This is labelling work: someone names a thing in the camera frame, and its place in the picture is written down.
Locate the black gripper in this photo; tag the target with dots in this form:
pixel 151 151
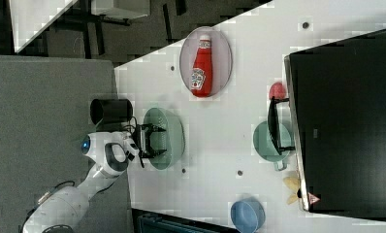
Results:
pixel 141 137

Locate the blue cup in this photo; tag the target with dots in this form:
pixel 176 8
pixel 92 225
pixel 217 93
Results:
pixel 248 215

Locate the green plastic strainer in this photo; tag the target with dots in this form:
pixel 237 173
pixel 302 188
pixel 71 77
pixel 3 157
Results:
pixel 172 140

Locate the black toaster oven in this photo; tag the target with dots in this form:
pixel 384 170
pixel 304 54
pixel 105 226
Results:
pixel 337 100

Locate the peeled toy banana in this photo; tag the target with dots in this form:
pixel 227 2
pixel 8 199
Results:
pixel 294 185

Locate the pink toy strawberry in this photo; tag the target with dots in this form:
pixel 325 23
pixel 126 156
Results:
pixel 277 91

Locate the green mug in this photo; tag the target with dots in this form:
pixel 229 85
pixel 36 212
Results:
pixel 263 144

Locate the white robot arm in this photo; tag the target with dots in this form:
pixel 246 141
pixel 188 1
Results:
pixel 62 208

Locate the black cylinder holder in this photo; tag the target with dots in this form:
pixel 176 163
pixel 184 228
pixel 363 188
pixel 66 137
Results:
pixel 110 110

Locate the grey round plate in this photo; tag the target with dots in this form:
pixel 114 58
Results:
pixel 221 58

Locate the red ketchup bottle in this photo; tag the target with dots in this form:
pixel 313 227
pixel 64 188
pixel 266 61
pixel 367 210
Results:
pixel 201 78

